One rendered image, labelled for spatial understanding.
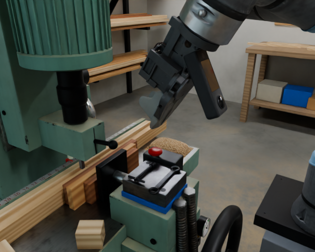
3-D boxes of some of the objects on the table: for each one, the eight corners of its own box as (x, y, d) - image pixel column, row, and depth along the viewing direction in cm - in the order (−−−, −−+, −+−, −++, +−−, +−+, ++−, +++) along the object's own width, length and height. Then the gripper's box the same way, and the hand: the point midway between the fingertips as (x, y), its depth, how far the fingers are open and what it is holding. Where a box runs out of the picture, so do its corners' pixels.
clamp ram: (125, 212, 58) (123, 176, 54) (98, 200, 61) (94, 166, 57) (149, 189, 65) (148, 156, 61) (123, 179, 68) (121, 147, 64)
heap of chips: (181, 160, 77) (181, 152, 76) (144, 149, 83) (143, 141, 82) (193, 148, 84) (194, 140, 82) (158, 138, 90) (158, 130, 88)
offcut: (77, 249, 50) (74, 234, 48) (81, 234, 53) (79, 219, 51) (102, 249, 50) (100, 234, 48) (105, 234, 53) (103, 219, 51)
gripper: (189, 12, 48) (141, 101, 61) (164, 14, 41) (115, 115, 54) (228, 41, 46) (170, 126, 59) (208, 48, 39) (147, 143, 52)
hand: (157, 126), depth 55 cm, fingers closed
